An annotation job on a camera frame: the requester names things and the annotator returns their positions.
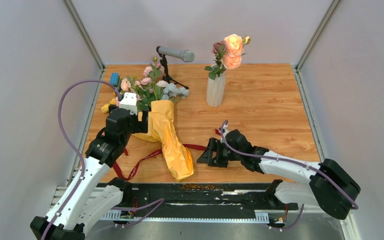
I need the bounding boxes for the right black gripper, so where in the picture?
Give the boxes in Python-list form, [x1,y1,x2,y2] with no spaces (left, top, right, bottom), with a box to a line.
[197,138,243,169]

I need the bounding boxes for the dark red ribbon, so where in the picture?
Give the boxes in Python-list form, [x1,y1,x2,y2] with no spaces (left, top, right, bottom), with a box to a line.
[116,127,219,183]

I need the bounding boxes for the yellow flower bouquet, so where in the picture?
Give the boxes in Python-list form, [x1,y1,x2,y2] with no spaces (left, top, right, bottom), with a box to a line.
[100,56,195,182]

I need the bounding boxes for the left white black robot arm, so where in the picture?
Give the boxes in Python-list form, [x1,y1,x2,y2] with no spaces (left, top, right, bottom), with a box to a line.
[30,108,149,240]

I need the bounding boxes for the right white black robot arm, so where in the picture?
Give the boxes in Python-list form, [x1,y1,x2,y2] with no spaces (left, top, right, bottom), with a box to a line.
[197,129,361,220]

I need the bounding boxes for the white ribbed vase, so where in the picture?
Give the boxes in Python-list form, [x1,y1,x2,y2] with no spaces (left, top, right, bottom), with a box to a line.
[206,72,226,107]

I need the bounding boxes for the orange flowers in vase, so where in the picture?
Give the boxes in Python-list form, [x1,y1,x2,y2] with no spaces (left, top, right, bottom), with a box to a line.
[204,34,251,81]

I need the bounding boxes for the colourful toy block train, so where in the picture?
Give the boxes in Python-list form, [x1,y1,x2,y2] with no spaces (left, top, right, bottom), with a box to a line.
[109,72,121,89]

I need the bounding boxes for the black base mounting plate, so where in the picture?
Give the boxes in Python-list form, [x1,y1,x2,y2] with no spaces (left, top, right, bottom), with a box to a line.
[118,183,299,219]

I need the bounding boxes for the silver microphone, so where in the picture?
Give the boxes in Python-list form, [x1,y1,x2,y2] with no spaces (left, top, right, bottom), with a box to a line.
[156,46,195,63]

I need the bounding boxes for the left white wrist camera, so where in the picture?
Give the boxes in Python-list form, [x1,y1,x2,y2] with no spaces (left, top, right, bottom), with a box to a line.
[118,92,138,115]

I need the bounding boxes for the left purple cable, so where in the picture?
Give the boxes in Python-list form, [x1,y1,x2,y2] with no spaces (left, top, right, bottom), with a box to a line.
[40,79,122,240]

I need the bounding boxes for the purple cable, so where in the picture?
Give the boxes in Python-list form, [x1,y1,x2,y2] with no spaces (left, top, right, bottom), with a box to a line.
[40,79,122,240]
[220,120,360,232]

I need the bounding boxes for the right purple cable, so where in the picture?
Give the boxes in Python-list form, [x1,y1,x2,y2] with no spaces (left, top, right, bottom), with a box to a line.
[220,120,360,232]

